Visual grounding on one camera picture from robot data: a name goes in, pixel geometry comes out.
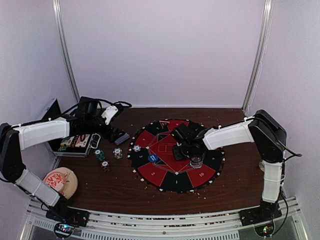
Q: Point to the right aluminium frame post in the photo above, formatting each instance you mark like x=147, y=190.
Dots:
x=260, y=50

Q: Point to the grey card deck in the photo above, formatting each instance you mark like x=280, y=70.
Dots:
x=121, y=137

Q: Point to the clear dealer button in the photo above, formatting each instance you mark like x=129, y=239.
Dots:
x=196, y=162

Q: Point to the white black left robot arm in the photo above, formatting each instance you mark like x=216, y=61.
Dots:
x=81, y=119

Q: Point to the red playing card box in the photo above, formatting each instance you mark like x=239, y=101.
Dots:
x=82, y=140

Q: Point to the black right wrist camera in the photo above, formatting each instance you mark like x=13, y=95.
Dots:
x=183, y=133

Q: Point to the aluminium frame post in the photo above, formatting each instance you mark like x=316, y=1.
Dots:
x=56, y=4
x=260, y=50

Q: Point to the beige ceramic mug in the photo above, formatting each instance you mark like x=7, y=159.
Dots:
x=261, y=165

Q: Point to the brown red chip stack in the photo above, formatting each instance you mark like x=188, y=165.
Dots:
x=105, y=165

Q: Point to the white grey poker chip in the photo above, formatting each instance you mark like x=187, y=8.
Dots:
x=136, y=148

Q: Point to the round red black poker mat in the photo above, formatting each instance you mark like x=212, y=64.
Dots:
x=167, y=174

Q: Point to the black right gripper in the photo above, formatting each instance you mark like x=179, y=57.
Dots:
x=178, y=156

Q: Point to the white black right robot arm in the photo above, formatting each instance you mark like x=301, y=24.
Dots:
x=270, y=139

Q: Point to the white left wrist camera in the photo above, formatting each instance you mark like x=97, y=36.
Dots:
x=109, y=113

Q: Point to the blue small blind button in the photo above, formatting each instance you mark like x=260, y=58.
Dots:
x=153, y=158

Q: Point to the beige red patterned bowl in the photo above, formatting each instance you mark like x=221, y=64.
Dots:
x=63, y=180

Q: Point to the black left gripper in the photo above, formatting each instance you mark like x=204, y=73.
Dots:
x=114, y=135

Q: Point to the green blue chip stack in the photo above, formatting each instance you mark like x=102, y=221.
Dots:
x=99, y=154

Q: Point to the aluminium poker case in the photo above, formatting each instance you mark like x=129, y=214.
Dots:
x=52, y=109

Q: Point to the aluminium front rail base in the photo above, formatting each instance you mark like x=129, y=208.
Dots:
x=223, y=225

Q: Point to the left aluminium frame post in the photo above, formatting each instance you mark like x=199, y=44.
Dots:
x=56, y=4

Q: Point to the yellow playing card box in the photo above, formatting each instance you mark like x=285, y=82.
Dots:
x=67, y=143

